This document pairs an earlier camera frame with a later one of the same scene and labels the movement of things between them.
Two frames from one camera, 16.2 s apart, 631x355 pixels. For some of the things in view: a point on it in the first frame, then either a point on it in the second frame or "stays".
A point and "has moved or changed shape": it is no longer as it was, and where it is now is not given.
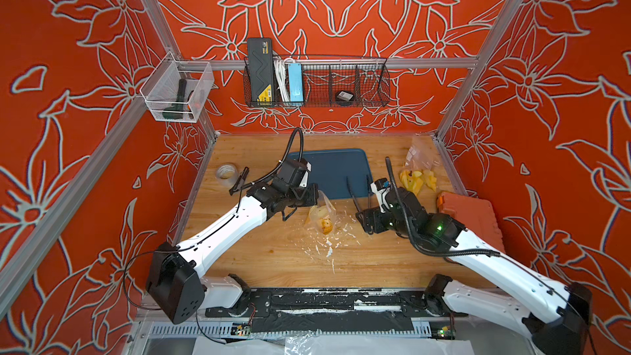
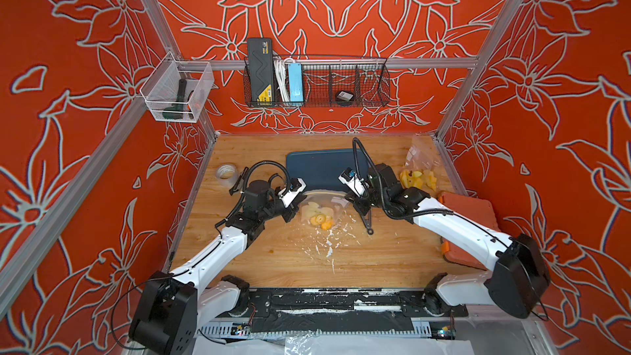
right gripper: [375, 213] → [356, 203]
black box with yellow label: [260, 70] stays
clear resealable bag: [423, 154] stays
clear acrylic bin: [177, 90] stays
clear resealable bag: [414, 180] stays
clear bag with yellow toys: [323, 218] has moved or changed shape
